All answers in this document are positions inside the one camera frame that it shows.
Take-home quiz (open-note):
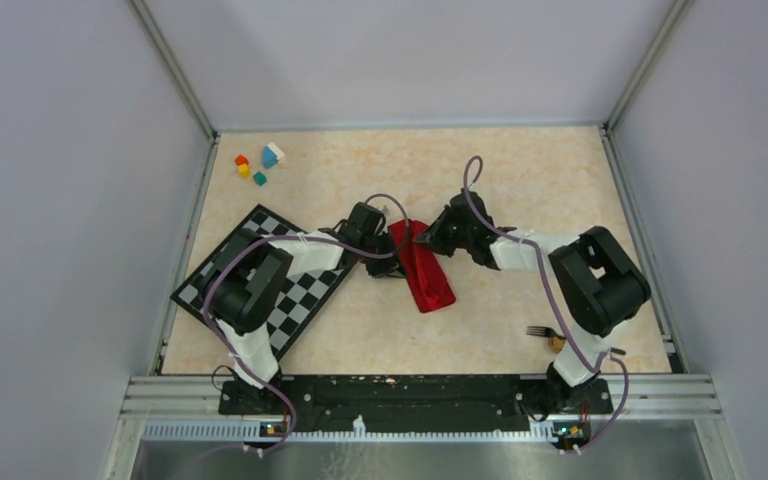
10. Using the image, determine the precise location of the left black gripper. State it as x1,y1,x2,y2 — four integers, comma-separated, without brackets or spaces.
359,228,408,279

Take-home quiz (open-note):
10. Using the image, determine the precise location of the red cloth napkin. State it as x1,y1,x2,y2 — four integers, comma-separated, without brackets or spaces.
388,219,457,314

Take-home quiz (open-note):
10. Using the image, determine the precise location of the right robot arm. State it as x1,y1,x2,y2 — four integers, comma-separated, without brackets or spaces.
414,191,652,412

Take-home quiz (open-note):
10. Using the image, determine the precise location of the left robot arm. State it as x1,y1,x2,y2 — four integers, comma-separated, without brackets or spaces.
200,202,410,414

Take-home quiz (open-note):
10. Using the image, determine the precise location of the black white checkerboard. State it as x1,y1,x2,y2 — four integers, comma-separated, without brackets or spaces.
171,204,351,360

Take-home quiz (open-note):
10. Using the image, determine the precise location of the teal small cube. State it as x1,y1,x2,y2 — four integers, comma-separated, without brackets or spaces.
252,172,267,186

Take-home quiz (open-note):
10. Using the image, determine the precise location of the blue white block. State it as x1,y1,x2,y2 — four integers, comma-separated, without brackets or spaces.
261,142,286,169

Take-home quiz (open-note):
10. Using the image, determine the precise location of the yellow small cube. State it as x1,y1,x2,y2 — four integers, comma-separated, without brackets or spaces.
237,164,251,178

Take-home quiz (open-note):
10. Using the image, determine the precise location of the dark metal fork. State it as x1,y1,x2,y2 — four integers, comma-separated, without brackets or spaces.
526,325,628,357

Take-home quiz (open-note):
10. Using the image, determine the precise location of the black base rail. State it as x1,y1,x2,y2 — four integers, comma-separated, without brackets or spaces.
218,374,614,433

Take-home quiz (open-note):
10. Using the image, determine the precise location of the white toothed cable tray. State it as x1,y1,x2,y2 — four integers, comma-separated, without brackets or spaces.
142,420,557,444

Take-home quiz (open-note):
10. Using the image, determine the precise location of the aluminium frame left post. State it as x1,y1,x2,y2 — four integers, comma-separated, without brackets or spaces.
127,0,217,143

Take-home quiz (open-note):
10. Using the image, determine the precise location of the aluminium frame post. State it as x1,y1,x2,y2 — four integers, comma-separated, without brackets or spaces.
127,0,217,143
603,0,695,135

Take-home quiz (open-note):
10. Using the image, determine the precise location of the aluminium frame right post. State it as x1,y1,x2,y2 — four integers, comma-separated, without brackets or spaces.
603,0,695,135

